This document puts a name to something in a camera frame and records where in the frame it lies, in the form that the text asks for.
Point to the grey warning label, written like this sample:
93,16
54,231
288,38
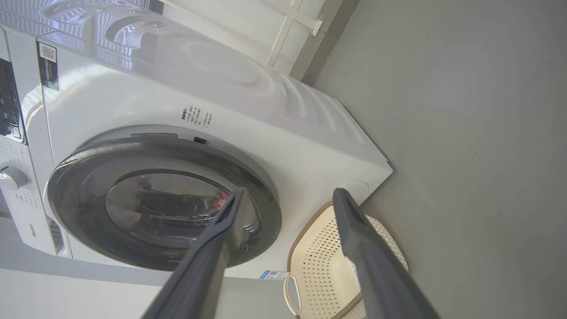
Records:
154,135

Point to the white front-load washing machine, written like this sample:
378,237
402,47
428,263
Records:
155,88

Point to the washing machine door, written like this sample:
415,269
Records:
79,177

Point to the blue energy label sticker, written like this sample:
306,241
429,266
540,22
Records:
272,275

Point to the black QR code sticker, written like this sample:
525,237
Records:
48,66

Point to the red and white jersey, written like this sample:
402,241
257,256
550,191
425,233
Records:
221,203

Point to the round drain filter cover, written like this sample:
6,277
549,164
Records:
356,191

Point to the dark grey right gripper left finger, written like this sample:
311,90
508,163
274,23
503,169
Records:
199,274

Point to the cream perforated laundry basket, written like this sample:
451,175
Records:
319,266

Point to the white control dial knob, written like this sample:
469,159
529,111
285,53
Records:
12,176

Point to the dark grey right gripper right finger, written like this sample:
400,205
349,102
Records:
381,283

